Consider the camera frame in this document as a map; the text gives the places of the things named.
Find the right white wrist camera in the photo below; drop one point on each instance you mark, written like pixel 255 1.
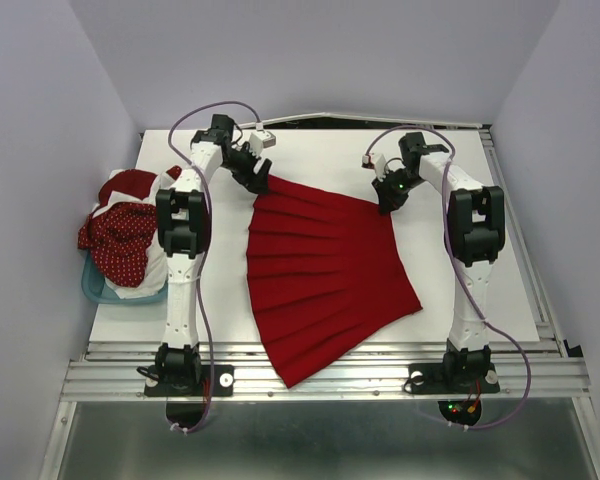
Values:
pixel 376 162

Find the teal plastic basket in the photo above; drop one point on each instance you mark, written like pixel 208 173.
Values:
pixel 94 288

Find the red polka dot skirt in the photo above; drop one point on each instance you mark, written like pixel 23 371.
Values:
pixel 115 235

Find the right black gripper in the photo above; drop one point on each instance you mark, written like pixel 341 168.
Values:
pixel 387 200

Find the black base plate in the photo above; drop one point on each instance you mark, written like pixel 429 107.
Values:
pixel 431 379
pixel 217 383

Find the aluminium frame rail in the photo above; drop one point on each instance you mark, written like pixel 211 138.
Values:
pixel 360 395

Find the plain red skirt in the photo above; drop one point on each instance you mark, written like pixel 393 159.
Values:
pixel 324 274

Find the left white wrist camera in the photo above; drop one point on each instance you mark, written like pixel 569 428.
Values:
pixel 260 140

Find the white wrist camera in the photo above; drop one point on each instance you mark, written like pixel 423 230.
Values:
pixel 260 140
pixel 376 162

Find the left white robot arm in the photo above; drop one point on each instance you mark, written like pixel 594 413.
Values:
pixel 184 227

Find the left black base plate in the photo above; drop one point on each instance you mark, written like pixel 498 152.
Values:
pixel 217 383

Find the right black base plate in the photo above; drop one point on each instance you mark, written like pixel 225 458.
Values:
pixel 431 379

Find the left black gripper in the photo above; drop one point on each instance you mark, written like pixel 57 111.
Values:
pixel 257 183

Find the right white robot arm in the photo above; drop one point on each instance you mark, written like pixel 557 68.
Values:
pixel 474 234

